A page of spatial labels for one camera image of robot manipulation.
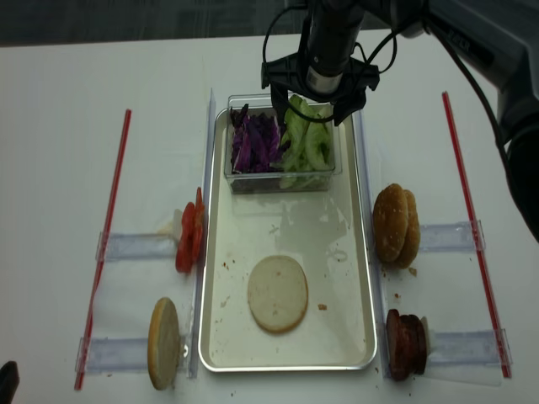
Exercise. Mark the clear tomato holder rail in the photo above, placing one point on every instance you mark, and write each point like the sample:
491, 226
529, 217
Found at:
119, 246

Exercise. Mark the rear tomato slice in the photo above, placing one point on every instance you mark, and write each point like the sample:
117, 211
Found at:
198, 225

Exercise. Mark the clear patty holder rail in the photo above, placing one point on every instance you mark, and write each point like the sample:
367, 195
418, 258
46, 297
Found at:
486, 347

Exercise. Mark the red strip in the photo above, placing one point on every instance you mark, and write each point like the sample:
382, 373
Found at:
86, 339
503, 350

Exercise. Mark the upright bun slice left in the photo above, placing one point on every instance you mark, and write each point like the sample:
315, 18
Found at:
164, 343

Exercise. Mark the clear right bun holder rail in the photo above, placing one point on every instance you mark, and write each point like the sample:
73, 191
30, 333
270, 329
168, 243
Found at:
460, 237

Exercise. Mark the front meat patty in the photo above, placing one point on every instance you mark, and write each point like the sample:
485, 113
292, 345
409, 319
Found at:
397, 338

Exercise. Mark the black object at corner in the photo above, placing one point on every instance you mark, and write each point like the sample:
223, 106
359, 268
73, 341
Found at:
9, 381

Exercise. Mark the clear left bun holder rail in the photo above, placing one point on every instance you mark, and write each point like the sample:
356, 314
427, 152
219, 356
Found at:
108, 355

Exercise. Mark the front sesame bun top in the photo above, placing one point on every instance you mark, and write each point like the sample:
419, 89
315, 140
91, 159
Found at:
390, 222

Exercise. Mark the left red strip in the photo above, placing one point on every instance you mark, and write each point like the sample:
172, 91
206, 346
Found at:
86, 339

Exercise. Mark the white tomato pusher block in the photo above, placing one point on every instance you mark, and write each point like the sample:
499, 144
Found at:
176, 227

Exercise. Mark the front tomato slice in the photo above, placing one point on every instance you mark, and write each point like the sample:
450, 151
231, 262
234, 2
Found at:
184, 257

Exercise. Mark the sesame bun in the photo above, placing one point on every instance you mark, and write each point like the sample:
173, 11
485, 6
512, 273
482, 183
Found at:
412, 238
390, 222

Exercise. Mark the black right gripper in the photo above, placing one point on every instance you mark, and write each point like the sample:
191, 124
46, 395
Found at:
323, 68

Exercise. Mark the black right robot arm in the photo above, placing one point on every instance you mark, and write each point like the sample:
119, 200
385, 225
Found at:
499, 39

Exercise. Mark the rear sesame bun top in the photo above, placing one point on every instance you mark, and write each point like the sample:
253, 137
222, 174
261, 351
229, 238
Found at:
412, 238

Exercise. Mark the clear plastic salad container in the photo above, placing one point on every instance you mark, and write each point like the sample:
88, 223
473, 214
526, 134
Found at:
252, 183

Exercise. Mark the rear meat patty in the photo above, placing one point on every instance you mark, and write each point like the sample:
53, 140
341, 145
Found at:
423, 347

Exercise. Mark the right red strip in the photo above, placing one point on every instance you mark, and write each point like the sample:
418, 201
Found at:
503, 350

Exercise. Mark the shredded purple cabbage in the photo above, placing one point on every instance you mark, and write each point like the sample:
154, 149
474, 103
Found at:
255, 142

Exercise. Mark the left clear vertical rail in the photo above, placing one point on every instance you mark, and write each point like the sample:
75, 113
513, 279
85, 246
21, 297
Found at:
193, 362

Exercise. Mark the middle meat patty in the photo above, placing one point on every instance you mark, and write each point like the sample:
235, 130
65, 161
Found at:
410, 322

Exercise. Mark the tomato slice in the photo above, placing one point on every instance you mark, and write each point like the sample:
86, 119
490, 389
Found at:
184, 257
198, 225

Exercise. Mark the bottom bun slice on tray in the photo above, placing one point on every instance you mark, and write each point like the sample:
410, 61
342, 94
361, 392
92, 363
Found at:
278, 293

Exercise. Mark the clear bun holder rail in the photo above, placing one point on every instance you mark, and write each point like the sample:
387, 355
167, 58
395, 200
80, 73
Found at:
108, 355
460, 237

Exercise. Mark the meat patty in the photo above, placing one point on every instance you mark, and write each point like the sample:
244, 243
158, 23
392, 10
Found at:
423, 347
410, 322
397, 338

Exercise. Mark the green lettuce pile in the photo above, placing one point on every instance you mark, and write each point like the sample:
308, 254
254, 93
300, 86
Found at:
307, 159

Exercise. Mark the cream metal serving tray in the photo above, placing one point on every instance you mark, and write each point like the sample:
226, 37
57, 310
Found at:
324, 232

